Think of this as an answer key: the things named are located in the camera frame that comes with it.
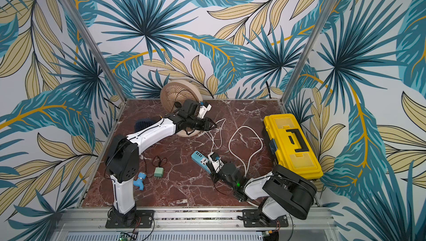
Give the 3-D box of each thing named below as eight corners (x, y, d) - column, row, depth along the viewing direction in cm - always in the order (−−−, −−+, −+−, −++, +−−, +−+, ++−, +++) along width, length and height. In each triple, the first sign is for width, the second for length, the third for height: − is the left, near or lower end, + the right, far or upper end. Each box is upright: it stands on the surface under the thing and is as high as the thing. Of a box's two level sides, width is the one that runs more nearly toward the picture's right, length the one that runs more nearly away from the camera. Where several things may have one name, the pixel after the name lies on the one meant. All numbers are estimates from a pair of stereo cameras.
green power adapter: (154, 177, 87) (153, 175, 85) (156, 168, 90) (155, 166, 88) (162, 177, 87) (161, 175, 85) (164, 168, 90) (163, 166, 88)
